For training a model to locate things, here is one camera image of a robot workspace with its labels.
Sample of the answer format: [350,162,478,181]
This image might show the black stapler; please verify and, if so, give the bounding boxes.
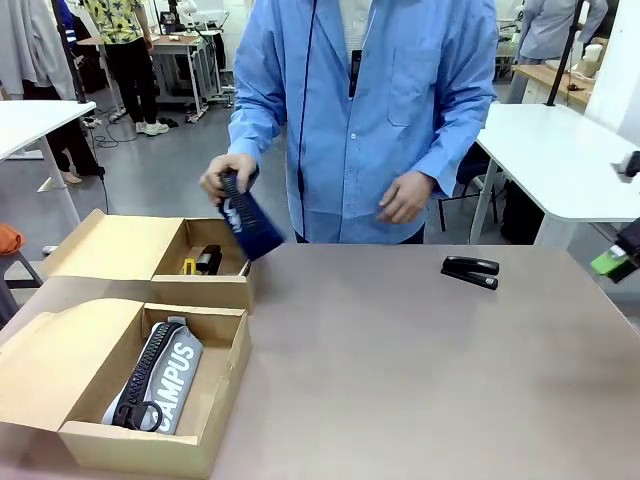
[440,255,501,293]
[196,244,224,277]

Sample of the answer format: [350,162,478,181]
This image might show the large cardboard box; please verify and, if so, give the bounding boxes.
[0,298,252,480]

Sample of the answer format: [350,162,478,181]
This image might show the white plastic container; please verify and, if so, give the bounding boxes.
[581,43,602,79]

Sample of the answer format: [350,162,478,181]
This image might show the wooden top desk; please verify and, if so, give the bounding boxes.
[512,60,597,107]

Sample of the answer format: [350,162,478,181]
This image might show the person's right forearm blue sleeve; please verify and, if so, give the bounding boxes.
[228,97,284,170]

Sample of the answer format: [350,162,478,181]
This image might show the grey stool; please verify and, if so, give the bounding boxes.
[0,249,46,312]

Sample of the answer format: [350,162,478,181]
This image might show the person in blue coat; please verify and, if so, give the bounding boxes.
[228,0,499,246]

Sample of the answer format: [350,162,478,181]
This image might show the person's left hand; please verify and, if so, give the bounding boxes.
[377,172,436,225]

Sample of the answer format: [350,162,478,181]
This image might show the white rounded side table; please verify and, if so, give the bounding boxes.
[469,102,640,247]

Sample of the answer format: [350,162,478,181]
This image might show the person in yellow patterned shirt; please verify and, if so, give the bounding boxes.
[82,0,172,137]

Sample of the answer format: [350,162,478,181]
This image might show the grey zipper pencil case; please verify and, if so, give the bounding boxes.
[100,319,204,437]

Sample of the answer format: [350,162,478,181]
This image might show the dark lanyard cable with clip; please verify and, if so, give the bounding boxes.
[297,0,320,242]

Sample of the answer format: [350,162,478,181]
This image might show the small cardboard box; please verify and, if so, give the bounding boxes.
[39,208,266,316]

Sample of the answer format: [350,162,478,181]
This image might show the person in grey-blue coat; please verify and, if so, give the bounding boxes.
[517,0,609,64]

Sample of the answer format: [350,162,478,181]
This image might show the black slanted pole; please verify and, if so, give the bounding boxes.
[545,0,586,108]
[49,0,90,105]

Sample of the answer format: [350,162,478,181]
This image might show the person's right hand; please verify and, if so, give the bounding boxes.
[199,153,261,206]

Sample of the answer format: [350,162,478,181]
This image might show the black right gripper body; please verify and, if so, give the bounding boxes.
[613,219,640,261]

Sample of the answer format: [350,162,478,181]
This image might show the black clip-on microphone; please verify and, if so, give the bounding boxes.
[347,49,363,99]

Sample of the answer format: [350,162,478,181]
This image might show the person in black trousers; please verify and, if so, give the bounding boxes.
[22,79,107,185]

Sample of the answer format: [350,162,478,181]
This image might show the grey metal workbench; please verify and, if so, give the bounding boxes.
[149,29,224,124]

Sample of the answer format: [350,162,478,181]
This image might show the person's left forearm blue sleeve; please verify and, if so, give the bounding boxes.
[414,117,485,200]

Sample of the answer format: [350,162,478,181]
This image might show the navy zipper pencil case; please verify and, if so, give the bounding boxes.
[216,169,287,263]

